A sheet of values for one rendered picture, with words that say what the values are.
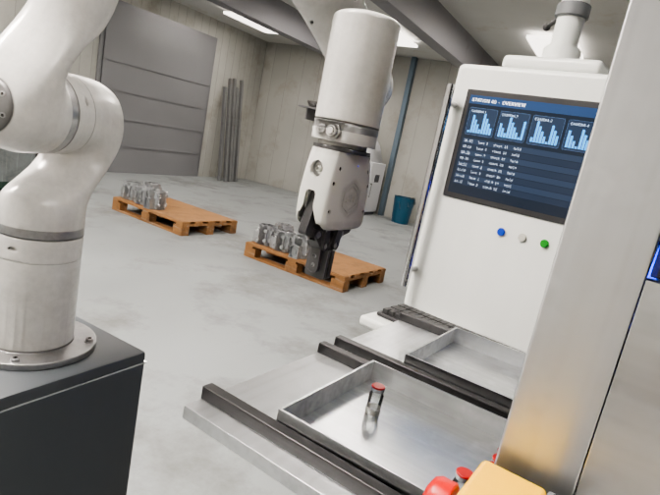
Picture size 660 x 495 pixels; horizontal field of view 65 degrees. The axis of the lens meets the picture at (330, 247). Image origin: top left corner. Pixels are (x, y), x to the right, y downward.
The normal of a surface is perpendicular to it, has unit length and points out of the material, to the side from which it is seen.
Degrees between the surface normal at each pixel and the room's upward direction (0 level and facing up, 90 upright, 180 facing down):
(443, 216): 90
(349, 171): 87
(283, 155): 90
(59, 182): 27
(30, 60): 64
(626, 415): 90
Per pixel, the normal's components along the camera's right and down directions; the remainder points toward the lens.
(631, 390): -0.55, 0.06
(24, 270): 0.20, 0.24
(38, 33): 0.10, -0.18
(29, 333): 0.43, 0.26
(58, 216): 0.71, 0.18
